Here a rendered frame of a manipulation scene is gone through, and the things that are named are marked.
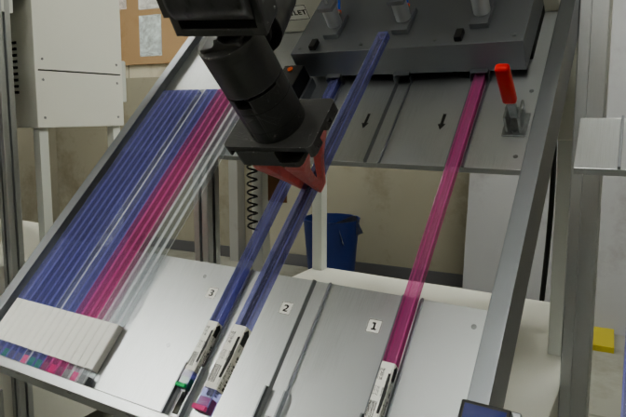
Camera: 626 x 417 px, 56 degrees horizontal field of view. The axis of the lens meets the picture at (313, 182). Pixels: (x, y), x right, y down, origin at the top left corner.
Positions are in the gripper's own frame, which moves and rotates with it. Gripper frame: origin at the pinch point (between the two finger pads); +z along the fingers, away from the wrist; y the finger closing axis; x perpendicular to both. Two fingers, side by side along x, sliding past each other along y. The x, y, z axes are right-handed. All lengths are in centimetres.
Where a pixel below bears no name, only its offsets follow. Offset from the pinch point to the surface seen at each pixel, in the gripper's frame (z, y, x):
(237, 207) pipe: 224, 223, -149
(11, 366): 8.0, 37.1, 25.8
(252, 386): 10.7, 3.9, 19.5
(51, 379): 8.1, 29.3, 25.6
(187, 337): 10.5, 15.1, 16.1
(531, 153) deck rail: 9.5, -19.2, -13.3
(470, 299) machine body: 79, 5, -30
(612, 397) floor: 195, -18, -59
